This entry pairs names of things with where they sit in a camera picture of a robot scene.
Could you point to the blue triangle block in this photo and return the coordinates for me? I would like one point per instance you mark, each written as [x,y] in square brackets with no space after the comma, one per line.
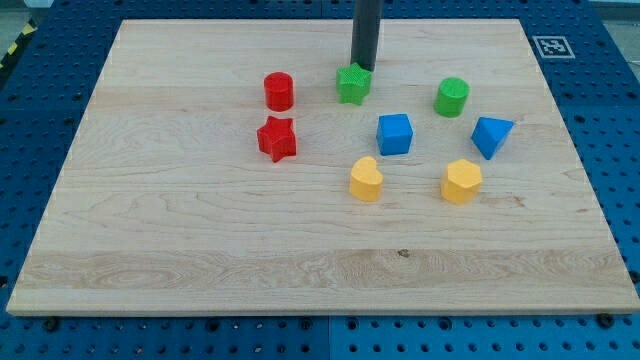
[490,134]

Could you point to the yellow heart block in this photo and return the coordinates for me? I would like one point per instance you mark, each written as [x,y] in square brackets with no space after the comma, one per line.
[366,181]

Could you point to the red star block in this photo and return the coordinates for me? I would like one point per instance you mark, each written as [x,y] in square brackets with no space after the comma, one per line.
[277,138]

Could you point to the blue cube block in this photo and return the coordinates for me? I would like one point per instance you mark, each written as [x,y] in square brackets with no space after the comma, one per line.
[394,134]

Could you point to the red cylinder block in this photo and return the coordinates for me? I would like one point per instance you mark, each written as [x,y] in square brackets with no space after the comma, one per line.
[279,94]

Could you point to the green star block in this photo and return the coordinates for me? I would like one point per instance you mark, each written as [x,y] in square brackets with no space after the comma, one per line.
[353,83]

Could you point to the light wooden board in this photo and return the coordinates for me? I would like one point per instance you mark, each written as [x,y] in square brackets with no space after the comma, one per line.
[165,206]

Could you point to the yellow hexagon block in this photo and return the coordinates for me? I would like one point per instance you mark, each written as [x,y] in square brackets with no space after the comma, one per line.
[461,181]

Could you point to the green cylinder block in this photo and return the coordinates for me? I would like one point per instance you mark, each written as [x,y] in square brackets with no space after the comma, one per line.
[451,97]

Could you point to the white fiducial marker tag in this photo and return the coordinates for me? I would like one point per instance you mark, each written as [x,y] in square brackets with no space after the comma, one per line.
[553,47]

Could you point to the yellow black hazard tape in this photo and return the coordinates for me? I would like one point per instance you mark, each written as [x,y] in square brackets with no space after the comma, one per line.
[18,46]

